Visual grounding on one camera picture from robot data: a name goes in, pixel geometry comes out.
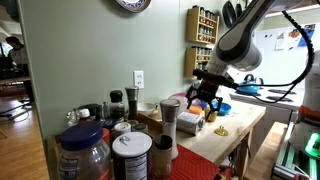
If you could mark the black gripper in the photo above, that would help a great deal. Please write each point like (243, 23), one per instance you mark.
(207, 90)

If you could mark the grey Vietnam coffee bag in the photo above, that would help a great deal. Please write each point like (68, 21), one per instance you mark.
(189, 122)

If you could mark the wooden tray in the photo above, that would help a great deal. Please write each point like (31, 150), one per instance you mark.
(151, 121)

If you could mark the dark blue mug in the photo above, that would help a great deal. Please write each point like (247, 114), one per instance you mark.
(202, 104)

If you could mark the orange round container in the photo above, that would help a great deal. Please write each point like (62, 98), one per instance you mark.
(196, 110)

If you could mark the yellow cup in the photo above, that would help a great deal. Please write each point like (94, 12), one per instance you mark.
(213, 116)

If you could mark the white plastic bag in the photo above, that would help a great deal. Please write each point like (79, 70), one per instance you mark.
(226, 96)

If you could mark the blue bowl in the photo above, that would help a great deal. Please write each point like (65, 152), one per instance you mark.
(226, 108)

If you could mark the clear plastic bag pink zip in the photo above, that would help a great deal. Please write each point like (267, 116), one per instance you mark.
(178, 100)

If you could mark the small gold metal object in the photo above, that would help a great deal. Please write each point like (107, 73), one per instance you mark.
(221, 131)

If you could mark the tall salt grinder silver top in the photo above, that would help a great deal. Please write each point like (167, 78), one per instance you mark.
(169, 123)

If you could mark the white electric stove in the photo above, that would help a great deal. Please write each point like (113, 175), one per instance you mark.
(266, 98)

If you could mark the red ribbed mat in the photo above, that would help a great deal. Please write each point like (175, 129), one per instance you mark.
(193, 165)

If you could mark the small jar dark lid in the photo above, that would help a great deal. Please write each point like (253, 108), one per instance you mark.
(140, 128)

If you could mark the red-lid spice jar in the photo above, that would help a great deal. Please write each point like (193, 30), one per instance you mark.
(162, 156)

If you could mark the dark pepper grinder silver top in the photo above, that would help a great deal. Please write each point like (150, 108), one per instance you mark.
(132, 103)

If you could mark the small jar white lid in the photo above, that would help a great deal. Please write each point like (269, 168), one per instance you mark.
(122, 128)

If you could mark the glass bottle black cap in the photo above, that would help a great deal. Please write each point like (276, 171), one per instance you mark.
(116, 106)

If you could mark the large black frying pan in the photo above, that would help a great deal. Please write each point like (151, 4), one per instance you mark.
(228, 13)

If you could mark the dark canister white lid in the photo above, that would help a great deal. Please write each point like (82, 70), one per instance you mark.
(131, 156)

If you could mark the small black hanging pan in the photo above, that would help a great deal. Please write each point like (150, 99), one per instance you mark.
(239, 9)

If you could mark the small thin clear bottle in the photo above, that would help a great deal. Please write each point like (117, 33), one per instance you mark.
(106, 110)

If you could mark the jar with dark blue lid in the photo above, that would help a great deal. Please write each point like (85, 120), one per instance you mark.
(107, 124)

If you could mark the jar with red lid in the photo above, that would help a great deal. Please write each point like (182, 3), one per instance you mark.
(105, 136)

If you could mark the black kitchen container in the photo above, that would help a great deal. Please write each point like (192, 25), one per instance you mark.
(93, 110)

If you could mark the bottle with white cap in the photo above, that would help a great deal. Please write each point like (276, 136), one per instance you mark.
(84, 115)

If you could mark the blue paper sheet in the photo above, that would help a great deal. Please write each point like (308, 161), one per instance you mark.
(312, 28)

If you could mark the large plastic jar blue lid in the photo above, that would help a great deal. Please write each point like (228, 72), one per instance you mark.
(83, 153)

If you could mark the clear glass jar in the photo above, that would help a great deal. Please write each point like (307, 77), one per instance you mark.
(71, 117)

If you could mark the person in white shirt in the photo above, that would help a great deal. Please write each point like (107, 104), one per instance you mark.
(18, 56)

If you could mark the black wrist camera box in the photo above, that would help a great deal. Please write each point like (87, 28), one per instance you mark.
(213, 76)

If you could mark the white wall outlet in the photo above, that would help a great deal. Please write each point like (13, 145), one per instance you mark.
(138, 79)

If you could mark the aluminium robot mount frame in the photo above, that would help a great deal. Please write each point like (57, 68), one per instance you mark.
(290, 156)

